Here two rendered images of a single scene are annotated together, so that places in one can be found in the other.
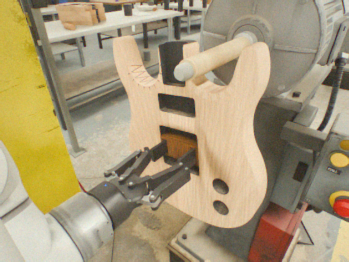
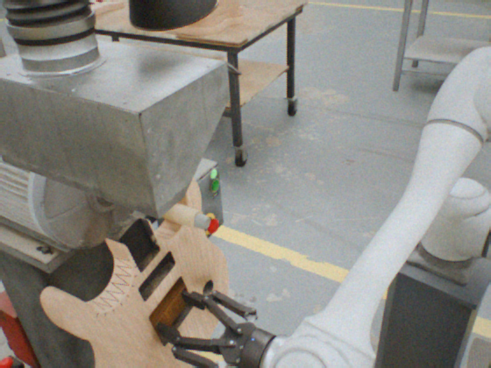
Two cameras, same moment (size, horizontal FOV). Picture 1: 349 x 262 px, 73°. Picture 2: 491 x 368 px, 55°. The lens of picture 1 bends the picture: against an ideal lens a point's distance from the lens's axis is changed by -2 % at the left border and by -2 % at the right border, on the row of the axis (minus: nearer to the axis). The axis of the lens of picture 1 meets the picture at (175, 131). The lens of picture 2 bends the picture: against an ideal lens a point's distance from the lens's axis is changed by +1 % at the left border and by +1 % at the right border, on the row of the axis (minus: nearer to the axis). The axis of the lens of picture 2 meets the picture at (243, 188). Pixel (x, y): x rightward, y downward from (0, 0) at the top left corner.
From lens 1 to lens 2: 78 cm
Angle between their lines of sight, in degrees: 75
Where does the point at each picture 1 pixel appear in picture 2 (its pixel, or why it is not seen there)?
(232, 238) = not seen: outside the picture
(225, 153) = (202, 259)
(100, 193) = (264, 339)
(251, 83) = (197, 196)
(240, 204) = (221, 280)
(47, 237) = not seen: hidden behind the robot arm
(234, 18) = not seen: hidden behind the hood
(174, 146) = (168, 314)
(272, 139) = (103, 260)
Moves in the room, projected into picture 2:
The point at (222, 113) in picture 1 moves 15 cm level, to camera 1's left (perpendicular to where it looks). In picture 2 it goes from (190, 235) to (194, 294)
